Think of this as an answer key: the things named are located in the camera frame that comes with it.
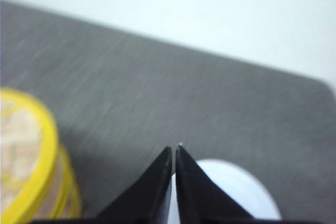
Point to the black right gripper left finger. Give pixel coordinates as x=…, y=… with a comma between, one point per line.
x=148, y=199

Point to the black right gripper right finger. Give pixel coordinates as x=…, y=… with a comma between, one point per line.
x=199, y=199

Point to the bamboo steamer lid yellow rim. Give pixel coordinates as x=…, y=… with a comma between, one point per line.
x=29, y=157

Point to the bamboo steamer basket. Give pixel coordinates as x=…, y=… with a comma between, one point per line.
x=62, y=200

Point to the white plate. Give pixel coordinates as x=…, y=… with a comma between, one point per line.
x=243, y=187

